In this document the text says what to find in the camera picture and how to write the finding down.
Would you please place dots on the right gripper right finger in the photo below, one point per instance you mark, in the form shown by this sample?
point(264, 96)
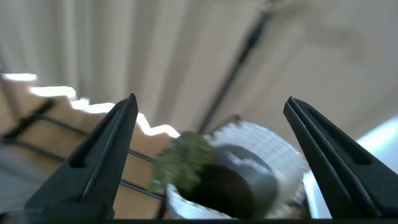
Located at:
point(342, 174)

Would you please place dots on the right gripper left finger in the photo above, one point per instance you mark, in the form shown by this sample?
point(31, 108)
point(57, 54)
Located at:
point(93, 174)

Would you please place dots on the white laundry basket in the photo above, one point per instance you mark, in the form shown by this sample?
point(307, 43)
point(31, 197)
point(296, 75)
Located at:
point(264, 140)

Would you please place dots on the black clothes rack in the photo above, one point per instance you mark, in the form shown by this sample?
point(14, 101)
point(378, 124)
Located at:
point(251, 40)

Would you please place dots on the green garment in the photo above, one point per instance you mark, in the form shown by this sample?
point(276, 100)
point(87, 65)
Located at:
point(183, 155)

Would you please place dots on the beige curtain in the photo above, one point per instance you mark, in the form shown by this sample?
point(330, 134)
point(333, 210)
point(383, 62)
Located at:
point(155, 46)

